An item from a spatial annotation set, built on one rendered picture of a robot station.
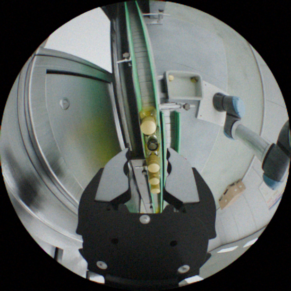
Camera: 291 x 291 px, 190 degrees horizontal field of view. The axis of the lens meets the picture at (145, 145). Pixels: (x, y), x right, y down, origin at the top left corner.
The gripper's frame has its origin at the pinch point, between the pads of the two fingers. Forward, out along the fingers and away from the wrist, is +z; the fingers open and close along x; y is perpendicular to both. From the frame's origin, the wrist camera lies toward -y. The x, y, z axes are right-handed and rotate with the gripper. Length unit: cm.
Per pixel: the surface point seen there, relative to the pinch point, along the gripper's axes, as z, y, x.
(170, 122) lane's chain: 37.2, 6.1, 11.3
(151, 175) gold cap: 10.3, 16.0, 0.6
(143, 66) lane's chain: 37.8, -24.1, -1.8
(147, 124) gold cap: 9.1, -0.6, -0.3
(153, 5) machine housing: 33, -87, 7
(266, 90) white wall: 106, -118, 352
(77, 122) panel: 3.1, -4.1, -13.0
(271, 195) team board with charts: -55, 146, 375
